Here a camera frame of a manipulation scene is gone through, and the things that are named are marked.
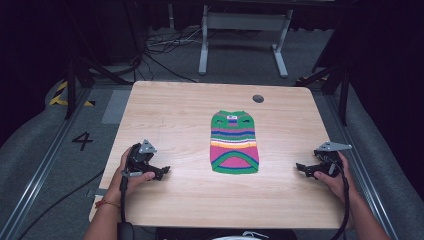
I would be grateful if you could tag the person's dark clothing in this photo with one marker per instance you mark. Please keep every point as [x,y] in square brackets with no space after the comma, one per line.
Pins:
[213,234]

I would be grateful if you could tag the grey metal desk frame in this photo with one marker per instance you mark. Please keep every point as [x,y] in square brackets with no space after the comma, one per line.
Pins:
[245,21]

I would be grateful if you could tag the person's left hand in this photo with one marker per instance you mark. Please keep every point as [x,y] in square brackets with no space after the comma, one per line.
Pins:
[126,183]

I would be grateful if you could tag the black metal stand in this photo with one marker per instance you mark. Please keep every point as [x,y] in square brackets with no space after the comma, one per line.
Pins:
[340,83]
[75,76]

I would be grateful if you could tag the grey metal floor rail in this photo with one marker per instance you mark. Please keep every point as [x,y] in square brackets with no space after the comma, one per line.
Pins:
[363,166]
[36,173]

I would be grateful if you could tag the striped knitted pet sweater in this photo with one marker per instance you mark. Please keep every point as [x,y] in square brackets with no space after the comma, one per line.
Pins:
[234,143]

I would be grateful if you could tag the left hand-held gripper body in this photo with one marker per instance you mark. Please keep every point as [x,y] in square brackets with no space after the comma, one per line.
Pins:
[139,159]

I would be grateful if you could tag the person's right hand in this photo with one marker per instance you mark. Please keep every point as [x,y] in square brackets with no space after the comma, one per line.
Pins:
[336,183]

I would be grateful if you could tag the yellow black hazard tape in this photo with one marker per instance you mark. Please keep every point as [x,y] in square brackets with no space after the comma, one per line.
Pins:
[61,96]

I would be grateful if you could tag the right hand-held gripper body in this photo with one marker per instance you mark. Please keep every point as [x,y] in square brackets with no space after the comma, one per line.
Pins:
[328,159]

